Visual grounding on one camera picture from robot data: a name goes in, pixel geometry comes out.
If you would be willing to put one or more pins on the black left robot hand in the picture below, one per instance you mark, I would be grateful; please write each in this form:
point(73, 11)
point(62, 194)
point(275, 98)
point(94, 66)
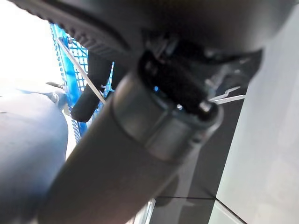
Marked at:
point(116, 151)

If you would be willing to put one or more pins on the blue plastic shopping basket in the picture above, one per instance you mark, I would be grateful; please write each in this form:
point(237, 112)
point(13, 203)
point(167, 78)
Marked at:
point(70, 60)

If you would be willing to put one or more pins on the silver left robot leg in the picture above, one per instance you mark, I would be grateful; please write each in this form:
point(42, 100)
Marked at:
point(30, 151)

